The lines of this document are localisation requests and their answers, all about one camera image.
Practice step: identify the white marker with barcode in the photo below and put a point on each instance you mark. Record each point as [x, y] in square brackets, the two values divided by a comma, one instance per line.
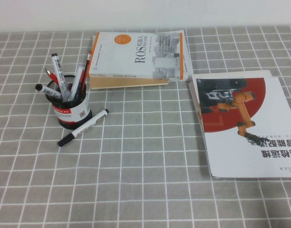
[49, 90]

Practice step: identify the red ink gel pen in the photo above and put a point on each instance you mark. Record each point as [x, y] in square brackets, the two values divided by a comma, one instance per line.
[83, 78]

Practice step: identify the white orange ROS book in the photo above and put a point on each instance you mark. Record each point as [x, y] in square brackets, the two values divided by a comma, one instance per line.
[126, 59]

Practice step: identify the white marker black cap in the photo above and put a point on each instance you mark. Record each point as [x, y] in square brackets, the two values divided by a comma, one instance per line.
[58, 71]
[84, 127]

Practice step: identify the black mesh pen holder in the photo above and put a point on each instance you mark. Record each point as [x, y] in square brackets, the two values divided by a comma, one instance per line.
[71, 114]

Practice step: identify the white brochure underneath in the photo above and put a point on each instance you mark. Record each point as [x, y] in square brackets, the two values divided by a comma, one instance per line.
[231, 74]

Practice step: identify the red ballpoint pen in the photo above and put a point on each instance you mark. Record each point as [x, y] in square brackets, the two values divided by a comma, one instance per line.
[52, 76]

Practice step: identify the clear gel pen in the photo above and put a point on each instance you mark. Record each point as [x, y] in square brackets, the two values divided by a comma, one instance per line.
[76, 80]

